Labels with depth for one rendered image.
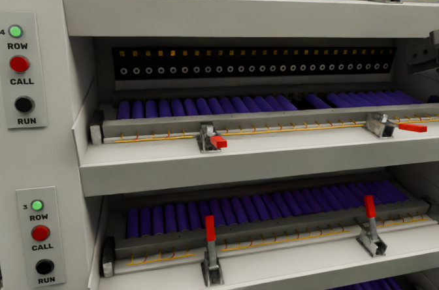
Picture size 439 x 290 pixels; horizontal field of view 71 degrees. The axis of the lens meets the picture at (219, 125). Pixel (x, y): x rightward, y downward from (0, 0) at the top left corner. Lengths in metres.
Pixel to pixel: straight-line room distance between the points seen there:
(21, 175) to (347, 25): 0.45
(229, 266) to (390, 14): 0.43
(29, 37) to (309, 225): 0.48
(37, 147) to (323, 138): 0.37
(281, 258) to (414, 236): 0.25
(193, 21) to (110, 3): 0.09
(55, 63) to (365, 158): 0.43
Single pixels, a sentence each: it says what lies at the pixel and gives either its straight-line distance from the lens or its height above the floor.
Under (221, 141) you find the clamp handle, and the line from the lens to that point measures 0.34.
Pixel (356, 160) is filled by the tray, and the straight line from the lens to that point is 0.50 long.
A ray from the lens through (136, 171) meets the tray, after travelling 0.40.
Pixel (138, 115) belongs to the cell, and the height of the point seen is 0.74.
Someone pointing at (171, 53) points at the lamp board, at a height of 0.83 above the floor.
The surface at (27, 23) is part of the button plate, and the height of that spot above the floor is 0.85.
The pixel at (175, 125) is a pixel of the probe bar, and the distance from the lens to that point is 0.43.
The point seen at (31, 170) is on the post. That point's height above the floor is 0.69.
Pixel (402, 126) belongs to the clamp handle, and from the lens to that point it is 0.49.
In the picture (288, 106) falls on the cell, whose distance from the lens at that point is 0.52.
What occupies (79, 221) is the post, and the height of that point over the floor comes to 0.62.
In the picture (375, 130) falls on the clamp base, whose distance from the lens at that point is 0.52.
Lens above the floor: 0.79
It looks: 9 degrees down
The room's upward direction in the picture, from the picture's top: 1 degrees counter-clockwise
